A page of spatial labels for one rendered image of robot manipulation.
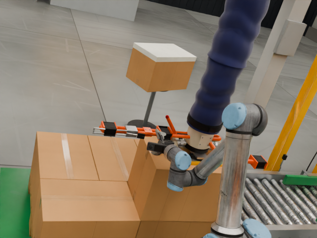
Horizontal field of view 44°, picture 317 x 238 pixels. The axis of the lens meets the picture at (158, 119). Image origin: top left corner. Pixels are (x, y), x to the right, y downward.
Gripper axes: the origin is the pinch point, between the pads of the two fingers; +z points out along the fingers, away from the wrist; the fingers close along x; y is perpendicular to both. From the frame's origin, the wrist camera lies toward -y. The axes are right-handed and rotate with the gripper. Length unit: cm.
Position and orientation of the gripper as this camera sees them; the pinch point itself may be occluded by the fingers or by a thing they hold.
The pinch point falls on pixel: (152, 140)
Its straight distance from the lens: 236.6
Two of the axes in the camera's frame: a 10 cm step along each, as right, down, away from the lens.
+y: 8.9, 0.8, 4.5
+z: -4.2, -2.5, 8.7
